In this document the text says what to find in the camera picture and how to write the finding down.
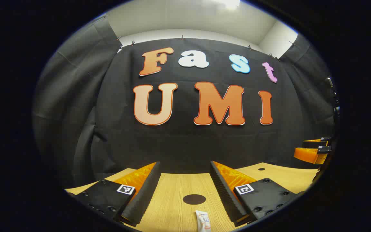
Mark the white toothpaste tube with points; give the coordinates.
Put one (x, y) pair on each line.
(203, 220)

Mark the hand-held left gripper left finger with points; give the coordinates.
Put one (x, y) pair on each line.
(144, 196)

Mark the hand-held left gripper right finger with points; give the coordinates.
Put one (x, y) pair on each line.
(225, 196)

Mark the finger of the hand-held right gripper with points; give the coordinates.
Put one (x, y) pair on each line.
(314, 143)
(308, 154)

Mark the black backdrop cloth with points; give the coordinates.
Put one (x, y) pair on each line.
(179, 145)

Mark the dark round coaster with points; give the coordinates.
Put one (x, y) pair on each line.
(194, 199)

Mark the wooden desktop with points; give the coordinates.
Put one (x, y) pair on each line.
(169, 199)

